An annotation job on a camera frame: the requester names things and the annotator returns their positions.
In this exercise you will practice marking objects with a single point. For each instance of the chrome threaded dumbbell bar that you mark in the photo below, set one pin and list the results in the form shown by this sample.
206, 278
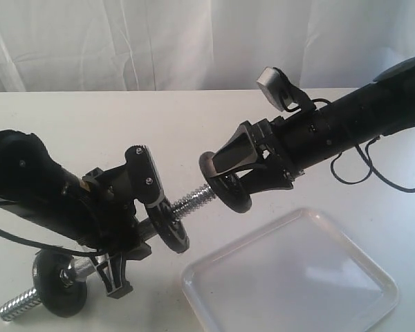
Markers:
85, 266

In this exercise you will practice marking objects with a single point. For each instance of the black weight plate far end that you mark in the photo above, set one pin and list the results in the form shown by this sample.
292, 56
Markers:
168, 227

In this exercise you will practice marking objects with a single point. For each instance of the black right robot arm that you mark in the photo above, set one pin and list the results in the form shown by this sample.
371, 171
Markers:
381, 108

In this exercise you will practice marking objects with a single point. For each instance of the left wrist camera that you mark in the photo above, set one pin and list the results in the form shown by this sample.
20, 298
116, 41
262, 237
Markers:
137, 179

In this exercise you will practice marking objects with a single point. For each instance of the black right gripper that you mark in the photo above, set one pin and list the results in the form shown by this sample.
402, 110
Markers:
275, 152

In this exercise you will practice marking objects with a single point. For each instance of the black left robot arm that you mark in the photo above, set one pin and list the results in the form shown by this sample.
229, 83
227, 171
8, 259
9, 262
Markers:
25, 152

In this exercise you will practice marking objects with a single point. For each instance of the chrome spinlock collar nut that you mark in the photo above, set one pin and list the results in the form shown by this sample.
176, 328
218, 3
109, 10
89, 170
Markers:
67, 277

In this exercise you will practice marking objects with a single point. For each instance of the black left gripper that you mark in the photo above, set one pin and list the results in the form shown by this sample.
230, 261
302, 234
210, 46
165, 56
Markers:
96, 211

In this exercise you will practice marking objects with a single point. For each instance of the white backdrop curtain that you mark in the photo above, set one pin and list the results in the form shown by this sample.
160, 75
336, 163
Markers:
197, 45

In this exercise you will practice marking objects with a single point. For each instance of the black weight plate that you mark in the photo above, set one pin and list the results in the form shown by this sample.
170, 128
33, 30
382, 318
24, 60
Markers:
227, 188
61, 301

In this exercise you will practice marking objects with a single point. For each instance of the white plastic tray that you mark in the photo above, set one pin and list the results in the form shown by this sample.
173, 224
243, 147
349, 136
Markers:
299, 272

